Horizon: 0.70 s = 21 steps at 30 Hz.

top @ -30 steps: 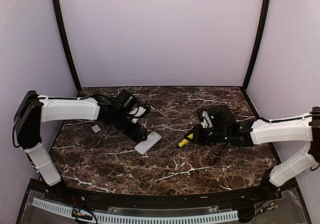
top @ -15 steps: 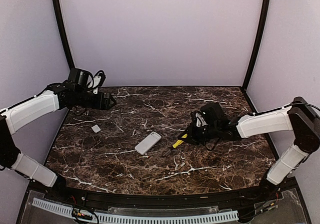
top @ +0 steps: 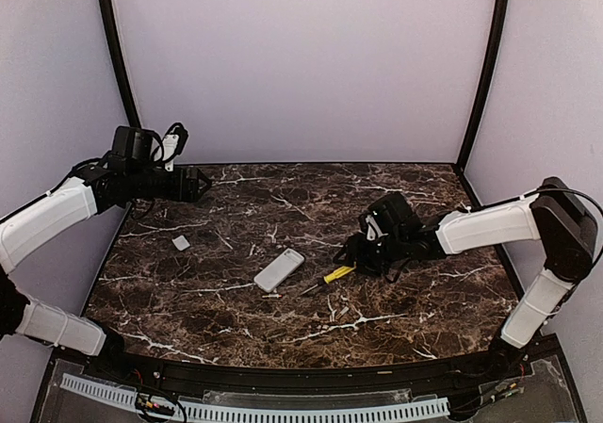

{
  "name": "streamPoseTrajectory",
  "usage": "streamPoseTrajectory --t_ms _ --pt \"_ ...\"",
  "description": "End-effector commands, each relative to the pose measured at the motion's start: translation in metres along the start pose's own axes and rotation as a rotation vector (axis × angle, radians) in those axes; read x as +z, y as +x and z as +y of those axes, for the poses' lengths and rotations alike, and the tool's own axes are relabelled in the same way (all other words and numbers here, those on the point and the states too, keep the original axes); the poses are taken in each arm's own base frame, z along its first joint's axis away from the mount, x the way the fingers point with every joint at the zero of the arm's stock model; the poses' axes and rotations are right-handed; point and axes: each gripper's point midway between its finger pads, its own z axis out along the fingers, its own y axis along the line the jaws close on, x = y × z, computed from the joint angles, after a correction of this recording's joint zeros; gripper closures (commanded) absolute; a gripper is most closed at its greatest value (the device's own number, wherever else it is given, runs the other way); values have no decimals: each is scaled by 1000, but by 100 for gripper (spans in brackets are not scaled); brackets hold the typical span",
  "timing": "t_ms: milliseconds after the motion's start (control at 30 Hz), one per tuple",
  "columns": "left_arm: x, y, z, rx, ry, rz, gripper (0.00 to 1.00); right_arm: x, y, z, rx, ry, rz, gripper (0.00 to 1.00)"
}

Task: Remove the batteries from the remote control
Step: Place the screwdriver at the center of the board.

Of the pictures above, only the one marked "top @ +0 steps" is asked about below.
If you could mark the white slotted cable duct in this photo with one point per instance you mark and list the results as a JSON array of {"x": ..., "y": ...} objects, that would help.
[{"x": 128, "y": 399}]

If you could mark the white battery cover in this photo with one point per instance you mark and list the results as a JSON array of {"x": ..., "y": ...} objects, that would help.
[{"x": 181, "y": 243}]

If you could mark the right black frame post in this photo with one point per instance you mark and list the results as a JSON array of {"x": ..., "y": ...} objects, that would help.
[{"x": 484, "y": 84}]

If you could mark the yellow handled screwdriver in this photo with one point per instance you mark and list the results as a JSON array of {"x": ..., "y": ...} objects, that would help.
[{"x": 331, "y": 277}]

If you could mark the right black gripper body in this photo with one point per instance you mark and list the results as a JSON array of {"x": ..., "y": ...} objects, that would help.
[{"x": 374, "y": 258}]

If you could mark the black frame post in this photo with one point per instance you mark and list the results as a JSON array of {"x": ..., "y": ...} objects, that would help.
[
  {"x": 118, "y": 63},
  {"x": 484, "y": 84}
]

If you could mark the black front rail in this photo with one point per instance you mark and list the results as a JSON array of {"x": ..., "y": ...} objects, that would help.
[{"x": 457, "y": 375}]

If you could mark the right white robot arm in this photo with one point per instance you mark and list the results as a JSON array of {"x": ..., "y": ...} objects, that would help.
[{"x": 391, "y": 232}]

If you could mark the left black frame post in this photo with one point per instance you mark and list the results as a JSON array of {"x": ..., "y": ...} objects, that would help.
[{"x": 118, "y": 63}]

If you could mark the large white remote control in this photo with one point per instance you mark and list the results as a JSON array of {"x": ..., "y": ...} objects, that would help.
[{"x": 278, "y": 270}]

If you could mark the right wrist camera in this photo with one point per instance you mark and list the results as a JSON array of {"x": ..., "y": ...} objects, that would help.
[{"x": 370, "y": 227}]

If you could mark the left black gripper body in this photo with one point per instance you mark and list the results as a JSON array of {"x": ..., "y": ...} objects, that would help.
[{"x": 179, "y": 194}]

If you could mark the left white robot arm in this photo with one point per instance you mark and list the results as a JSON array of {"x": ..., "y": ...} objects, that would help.
[{"x": 138, "y": 166}]

